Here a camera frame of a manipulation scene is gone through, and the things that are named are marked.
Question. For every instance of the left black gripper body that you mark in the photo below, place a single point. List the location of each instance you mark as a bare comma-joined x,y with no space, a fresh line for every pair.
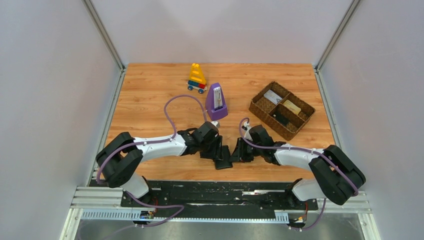
215,151

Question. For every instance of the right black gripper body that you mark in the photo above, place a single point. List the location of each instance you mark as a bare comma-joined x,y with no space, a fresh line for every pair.
243,152

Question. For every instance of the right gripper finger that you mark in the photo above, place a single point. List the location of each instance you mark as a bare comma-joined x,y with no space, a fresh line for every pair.
241,146
234,155

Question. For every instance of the black card holder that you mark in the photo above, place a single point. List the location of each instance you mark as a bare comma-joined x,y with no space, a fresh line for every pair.
223,160

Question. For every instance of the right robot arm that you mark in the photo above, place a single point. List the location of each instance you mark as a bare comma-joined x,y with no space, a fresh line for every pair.
335,176

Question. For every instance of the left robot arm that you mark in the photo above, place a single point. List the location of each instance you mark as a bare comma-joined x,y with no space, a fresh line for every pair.
119,160

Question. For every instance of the white card in basket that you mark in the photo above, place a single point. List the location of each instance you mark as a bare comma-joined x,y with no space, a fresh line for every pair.
273,97

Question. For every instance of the beige card in basket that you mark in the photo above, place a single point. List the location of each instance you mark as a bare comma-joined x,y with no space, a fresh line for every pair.
292,107

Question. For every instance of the purple metronome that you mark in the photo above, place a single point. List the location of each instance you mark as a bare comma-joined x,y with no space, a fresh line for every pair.
215,103

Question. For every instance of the black item in basket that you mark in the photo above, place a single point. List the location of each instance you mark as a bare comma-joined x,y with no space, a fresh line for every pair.
281,118

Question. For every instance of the brown woven basket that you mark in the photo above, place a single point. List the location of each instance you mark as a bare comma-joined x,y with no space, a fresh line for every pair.
263,109

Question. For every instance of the colourful toy block car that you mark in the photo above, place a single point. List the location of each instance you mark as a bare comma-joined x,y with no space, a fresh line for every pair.
196,79

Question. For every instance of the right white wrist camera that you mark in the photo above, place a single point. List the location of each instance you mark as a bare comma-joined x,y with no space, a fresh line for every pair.
246,130

